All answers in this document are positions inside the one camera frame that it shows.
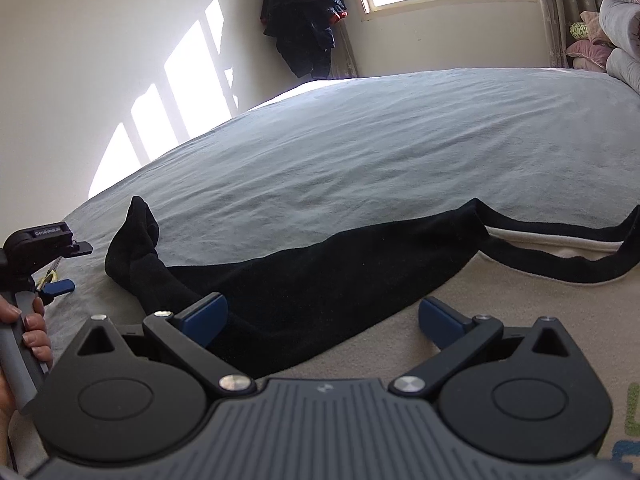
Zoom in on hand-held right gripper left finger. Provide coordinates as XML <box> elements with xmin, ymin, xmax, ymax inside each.
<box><xmin>75</xmin><ymin>294</ymin><xmax>257</xmax><ymax>397</ymax></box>

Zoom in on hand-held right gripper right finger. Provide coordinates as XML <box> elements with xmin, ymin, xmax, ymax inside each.
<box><xmin>394</xmin><ymin>296</ymin><xmax>576</xmax><ymax>402</ymax></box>

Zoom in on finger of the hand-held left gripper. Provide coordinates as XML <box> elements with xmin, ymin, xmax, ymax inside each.
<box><xmin>37</xmin><ymin>279</ymin><xmax>77</xmax><ymax>307</ymax></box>

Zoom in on cream sweatshirt with black sleeves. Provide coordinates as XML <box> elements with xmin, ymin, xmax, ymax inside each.
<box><xmin>105</xmin><ymin>196</ymin><xmax>640</xmax><ymax>480</ymax></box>

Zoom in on hanging dark clothes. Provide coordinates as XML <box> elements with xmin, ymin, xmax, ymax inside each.
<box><xmin>261</xmin><ymin>0</ymin><xmax>348</xmax><ymax>79</ymax></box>

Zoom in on person's left hand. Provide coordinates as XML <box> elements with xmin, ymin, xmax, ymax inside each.
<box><xmin>0</xmin><ymin>296</ymin><xmax>54</xmax><ymax>366</ymax></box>

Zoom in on grey patterned curtain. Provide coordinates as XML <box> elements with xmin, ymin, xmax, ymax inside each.
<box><xmin>530</xmin><ymin>0</ymin><xmax>606</xmax><ymax>68</ymax></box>
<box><xmin>330</xmin><ymin>22</ymin><xmax>360</xmax><ymax>79</ymax></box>

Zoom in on small pink pillow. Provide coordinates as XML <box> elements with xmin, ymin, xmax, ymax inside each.
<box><xmin>565</xmin><ymin>10</ymin><xmax>615</xmax><ymax>72</ymax></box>

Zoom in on stack of folded quilts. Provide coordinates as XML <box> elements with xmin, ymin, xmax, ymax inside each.
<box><xmin>592</xmin><ymin>0</ymin><xmax>640</xmax><ymax>97</ymax></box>

